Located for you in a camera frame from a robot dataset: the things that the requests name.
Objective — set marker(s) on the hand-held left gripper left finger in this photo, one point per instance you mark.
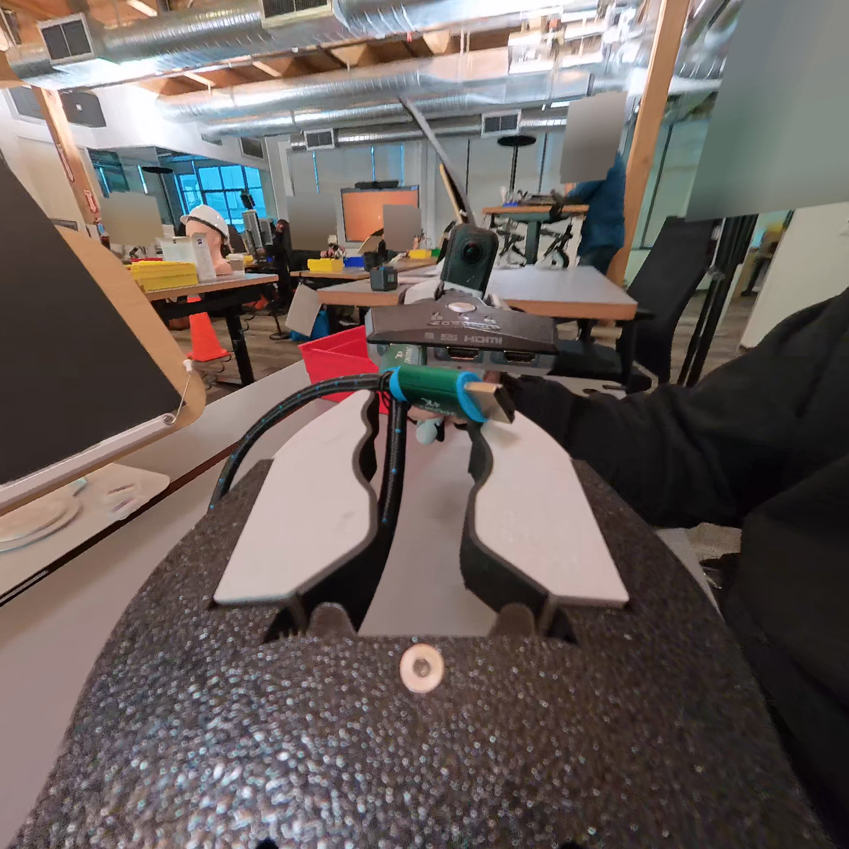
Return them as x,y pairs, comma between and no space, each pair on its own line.
305,517

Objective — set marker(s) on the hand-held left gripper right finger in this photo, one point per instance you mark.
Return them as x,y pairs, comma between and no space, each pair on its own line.
550,524

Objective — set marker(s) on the black video switch box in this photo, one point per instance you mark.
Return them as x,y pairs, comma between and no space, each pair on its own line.
464,325

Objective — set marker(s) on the person's right forearm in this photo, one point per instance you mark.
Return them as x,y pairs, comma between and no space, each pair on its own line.
696,431

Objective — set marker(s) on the person's right hand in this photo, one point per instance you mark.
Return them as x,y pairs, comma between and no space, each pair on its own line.
451,419

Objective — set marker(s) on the standing table black legs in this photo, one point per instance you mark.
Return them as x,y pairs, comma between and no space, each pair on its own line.
530,209

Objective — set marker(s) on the black and teal case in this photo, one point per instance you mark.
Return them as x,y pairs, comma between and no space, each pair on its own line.
383,280

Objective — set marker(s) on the grey table wooden edge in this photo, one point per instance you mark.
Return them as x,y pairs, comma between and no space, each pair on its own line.
245,278
564,292

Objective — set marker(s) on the orange screen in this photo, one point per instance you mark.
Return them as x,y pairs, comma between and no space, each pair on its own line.
378,212

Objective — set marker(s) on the red plastic bin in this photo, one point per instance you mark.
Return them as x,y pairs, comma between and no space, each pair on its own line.
331,358

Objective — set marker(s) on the white flat tray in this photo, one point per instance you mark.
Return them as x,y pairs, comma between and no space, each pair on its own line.
146,481

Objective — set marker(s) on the blue bag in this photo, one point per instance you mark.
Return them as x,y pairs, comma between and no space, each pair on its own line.
320,326

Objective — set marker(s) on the grey panel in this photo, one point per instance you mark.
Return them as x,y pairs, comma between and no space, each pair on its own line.
304,310

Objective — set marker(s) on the small clear packet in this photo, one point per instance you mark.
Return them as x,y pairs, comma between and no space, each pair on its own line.
126,501

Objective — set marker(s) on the orange traffic cone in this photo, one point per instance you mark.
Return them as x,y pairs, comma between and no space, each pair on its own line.
207,341

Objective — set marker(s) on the black office chair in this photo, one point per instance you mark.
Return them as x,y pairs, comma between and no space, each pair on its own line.
670,292

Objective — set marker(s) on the wooden pillar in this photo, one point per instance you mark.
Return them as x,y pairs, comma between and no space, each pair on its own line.
63,152
653,132

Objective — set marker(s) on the black tripod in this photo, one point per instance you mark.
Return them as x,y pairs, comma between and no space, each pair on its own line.
729,298

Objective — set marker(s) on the tall white carton box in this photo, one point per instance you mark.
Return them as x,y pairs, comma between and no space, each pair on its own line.
202,262

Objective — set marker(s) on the white hard hat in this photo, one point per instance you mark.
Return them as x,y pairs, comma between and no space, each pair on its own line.
205,215

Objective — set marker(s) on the round white disc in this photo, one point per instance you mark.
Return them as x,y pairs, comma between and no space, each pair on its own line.
33,521

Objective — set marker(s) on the mannequin head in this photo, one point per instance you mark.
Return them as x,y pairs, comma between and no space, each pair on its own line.
197,229

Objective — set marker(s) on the person's torso in black clothing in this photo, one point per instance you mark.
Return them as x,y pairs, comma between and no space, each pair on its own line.
809,663

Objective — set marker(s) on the small white carton box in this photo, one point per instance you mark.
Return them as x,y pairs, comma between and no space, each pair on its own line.
174,251

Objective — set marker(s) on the silver ventilation duct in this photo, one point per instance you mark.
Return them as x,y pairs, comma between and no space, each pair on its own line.
199,33
398,89

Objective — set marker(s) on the black board with wooden frame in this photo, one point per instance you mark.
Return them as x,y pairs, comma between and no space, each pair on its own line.
66,331

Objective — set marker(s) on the black wall speaker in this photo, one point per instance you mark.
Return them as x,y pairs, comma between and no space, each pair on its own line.
83,109

